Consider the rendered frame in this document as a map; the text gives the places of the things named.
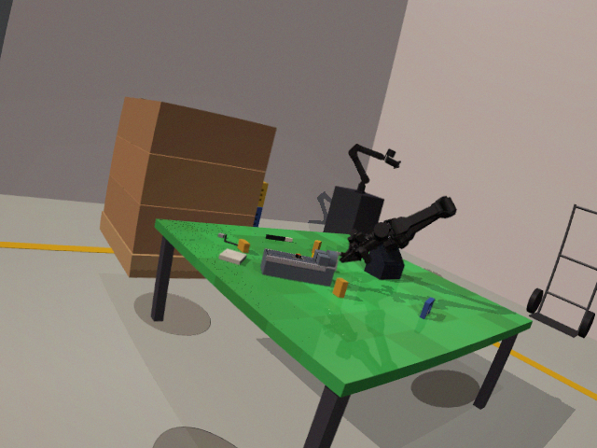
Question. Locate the beige flat rectangular block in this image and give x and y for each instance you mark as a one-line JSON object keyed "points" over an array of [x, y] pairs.
{"points": [[233, 256]]}

